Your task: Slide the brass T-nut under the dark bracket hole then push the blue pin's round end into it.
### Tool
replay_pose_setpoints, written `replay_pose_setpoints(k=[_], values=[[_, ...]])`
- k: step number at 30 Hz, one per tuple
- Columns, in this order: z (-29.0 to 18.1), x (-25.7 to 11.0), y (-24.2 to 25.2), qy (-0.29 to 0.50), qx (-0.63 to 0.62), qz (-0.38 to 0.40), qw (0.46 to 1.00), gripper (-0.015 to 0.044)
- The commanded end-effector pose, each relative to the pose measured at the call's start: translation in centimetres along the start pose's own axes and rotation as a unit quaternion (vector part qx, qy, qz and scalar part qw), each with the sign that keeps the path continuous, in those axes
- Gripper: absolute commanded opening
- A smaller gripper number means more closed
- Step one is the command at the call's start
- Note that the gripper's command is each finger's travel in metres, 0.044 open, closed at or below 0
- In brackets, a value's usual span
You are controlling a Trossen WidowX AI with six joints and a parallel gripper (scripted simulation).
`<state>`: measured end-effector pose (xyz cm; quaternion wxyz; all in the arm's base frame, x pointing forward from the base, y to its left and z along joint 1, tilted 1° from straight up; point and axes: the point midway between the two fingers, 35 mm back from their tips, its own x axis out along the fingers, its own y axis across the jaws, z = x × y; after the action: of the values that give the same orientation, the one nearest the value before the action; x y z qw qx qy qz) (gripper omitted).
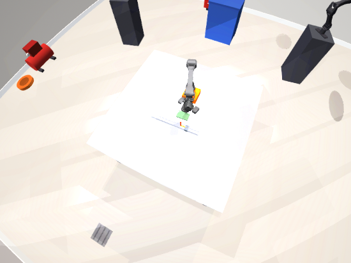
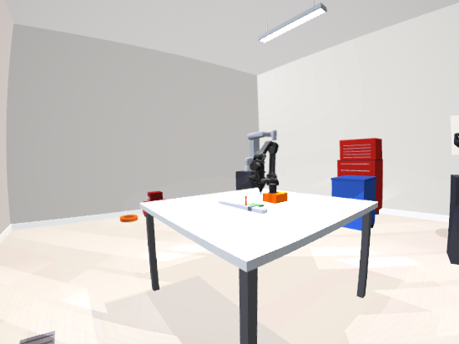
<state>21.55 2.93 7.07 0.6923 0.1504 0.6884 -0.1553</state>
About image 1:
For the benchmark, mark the green tray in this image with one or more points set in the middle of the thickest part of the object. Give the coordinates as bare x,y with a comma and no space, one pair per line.
183,115

